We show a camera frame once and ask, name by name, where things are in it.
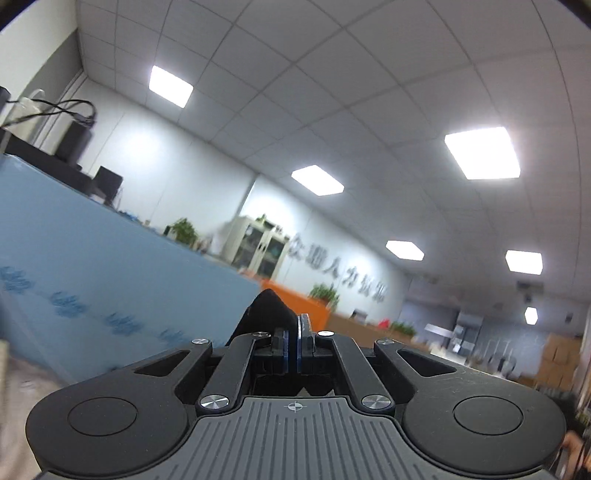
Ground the white and black hoodie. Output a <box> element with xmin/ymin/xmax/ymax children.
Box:
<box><xmin>226</xmin><ymin>289</ymin><xmax>298</xmax><ymax>346</ymax></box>

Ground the light blue foam board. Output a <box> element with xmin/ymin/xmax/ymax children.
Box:
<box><xmin>1</xmin><ymin>156</ymin><xmax>259</xmax><ymax>384</ymax></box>

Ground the green potted plant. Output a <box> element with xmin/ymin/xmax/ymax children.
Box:
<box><xmin>168</xmin><ymin>218</ymin><xmax>198</xmax><ymax>247</ymax></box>

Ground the white glass-door cabinet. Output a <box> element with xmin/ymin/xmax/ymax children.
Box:
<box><xmin>221</xmin><ymin>216</ymin><xmax>290</xmax><ymax>280</ymax></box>

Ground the black computer monitor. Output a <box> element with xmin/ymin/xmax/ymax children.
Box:
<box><xmin>93</xmin><ymin>166</ymin><xmax>123</xmax><ymax>204</ymax></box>

